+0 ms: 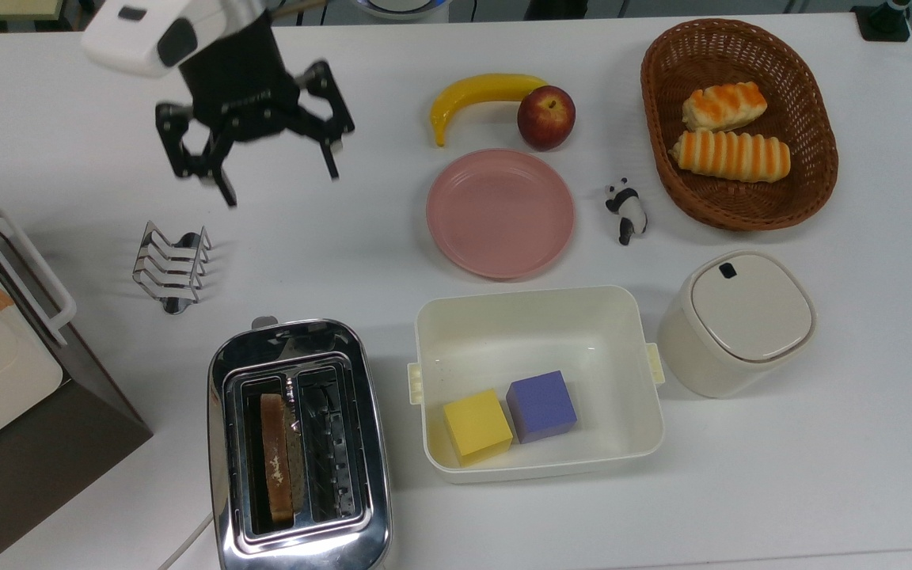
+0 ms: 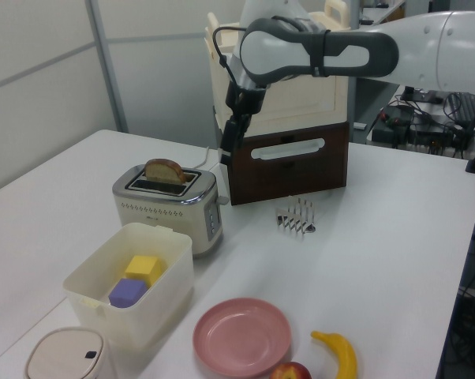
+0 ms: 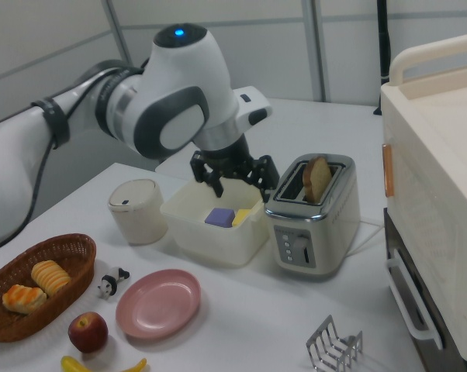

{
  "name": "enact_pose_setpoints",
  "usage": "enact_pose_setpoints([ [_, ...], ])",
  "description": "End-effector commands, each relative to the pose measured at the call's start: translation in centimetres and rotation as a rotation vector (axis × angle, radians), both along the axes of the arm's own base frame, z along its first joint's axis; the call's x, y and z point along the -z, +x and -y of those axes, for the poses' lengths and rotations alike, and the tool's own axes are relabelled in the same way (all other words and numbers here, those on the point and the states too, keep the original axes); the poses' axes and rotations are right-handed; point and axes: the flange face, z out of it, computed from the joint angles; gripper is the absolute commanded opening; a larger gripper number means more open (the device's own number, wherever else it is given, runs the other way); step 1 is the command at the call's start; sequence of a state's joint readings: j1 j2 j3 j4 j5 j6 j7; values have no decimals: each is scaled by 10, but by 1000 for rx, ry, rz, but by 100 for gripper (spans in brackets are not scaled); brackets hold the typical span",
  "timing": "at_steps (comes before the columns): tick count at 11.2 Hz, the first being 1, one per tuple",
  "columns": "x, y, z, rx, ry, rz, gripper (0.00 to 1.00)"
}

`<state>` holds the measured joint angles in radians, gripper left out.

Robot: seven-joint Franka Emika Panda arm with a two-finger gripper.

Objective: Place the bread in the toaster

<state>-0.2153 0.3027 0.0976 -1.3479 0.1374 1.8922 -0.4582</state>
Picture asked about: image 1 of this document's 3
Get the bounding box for yellow cube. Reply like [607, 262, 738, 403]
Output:
[443, 388, 514, 466]

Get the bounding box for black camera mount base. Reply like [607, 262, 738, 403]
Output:
[852, 0, 912, 42]

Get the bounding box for slice of toast bread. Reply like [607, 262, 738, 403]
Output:
[259, 393, 296, 525]

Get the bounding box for yellow banana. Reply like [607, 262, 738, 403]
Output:
[430, 74, 548, 147]

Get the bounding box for pink plate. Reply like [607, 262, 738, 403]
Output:
[426, 148, 576, 279]

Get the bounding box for red apple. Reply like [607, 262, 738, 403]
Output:
[517, 85, 576, 151]

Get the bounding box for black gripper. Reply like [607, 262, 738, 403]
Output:
[155, 12, 356, 208]

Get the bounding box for metal toast rack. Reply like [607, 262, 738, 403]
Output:
[132, 221, 213, 315]

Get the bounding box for white plastic tub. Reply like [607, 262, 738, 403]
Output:
[408, 285, 667, 485]

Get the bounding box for brown wicker basket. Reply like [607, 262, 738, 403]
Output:
[640, 18, 839, 232]

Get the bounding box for chrome and cream toaster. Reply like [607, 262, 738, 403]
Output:
[207, 317, 393, 570]

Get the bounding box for panda figurine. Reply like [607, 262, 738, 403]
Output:
[605, 177, 648, 246]

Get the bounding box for upper striped bread roll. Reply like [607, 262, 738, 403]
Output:
[682, 82, 769, 132]

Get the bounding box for long striped bread roll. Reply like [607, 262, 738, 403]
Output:
[670, 130, 792, 184]

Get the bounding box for cream lidded trash can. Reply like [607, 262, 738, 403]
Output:
[656, 250, 818, 399]

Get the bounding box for white toaster power cable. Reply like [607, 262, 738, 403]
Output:
[157, 511, 215, 570]

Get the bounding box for purple cube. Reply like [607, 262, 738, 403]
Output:
[506, 370, 579, 444]

